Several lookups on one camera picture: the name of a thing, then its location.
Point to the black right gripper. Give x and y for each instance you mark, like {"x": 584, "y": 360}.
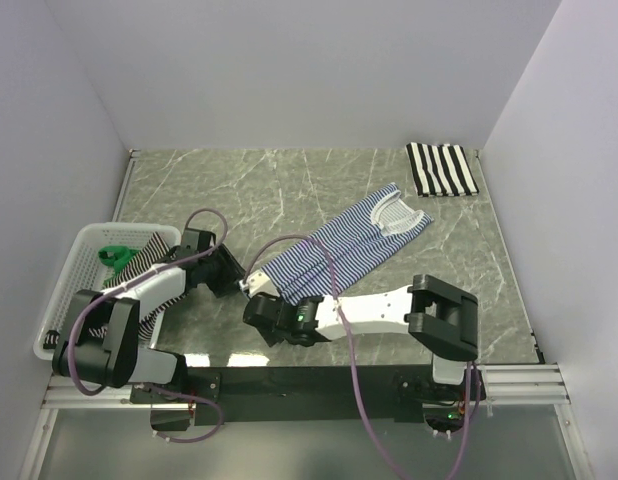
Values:
{"x": 271, "y": 338}

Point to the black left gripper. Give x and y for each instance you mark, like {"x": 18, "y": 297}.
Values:
{"x": 231, "y": 271}

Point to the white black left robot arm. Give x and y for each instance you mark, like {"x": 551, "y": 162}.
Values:
{"x": 100, "y": 341}

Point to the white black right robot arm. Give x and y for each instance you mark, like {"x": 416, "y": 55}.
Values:
{"x": 440, "y": 316}

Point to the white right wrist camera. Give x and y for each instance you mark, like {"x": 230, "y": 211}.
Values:
{"x": 258, "y": 282}

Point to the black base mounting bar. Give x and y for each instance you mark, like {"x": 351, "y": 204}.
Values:
{"x": 403, "y": 393}

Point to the folded black white tank top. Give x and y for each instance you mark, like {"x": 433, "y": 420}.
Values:
{"x": 440, "y": 170}

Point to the green garment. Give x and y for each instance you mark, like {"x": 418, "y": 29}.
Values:
{"x": 116, "y": 256}

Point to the blue white striped tank top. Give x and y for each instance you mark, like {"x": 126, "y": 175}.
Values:
{"x": 352, "y": 244}

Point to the white plastic laundry basket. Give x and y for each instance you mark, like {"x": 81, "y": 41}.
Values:
{"x": 83, "y": 269}

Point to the dark striped tank top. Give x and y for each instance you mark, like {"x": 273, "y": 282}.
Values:
{"x": 153, "y": 251}

